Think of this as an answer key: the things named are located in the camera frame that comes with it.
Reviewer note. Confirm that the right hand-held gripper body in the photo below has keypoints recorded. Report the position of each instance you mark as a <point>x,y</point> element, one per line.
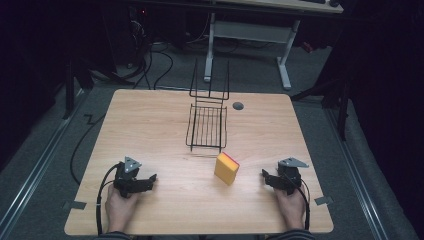
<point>288,175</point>

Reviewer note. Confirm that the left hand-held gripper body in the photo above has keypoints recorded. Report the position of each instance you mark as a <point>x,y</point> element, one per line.
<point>126,178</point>

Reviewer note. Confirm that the yellow box with red side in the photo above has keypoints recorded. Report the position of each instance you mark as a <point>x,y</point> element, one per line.
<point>225,169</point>

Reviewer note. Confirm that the person's left hand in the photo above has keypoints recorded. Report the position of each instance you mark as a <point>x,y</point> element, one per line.
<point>119,207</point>

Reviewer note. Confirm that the person's right hand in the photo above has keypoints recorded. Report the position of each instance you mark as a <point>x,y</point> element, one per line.
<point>290,208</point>

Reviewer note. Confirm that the grey tape piece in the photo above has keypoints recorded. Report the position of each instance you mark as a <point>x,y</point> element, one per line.
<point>323,200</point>
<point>75,205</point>

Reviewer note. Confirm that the round grey table grommet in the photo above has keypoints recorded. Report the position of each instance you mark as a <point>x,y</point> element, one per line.
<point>238,106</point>

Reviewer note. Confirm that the black metal stand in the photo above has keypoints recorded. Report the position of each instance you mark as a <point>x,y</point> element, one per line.
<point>336,100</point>
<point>71,90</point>

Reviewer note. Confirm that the white-legged desk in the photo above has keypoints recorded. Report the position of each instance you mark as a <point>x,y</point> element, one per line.
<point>253,32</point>

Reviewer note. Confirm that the metal floor rail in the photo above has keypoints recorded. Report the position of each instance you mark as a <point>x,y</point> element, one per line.
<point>358,173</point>
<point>33,173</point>

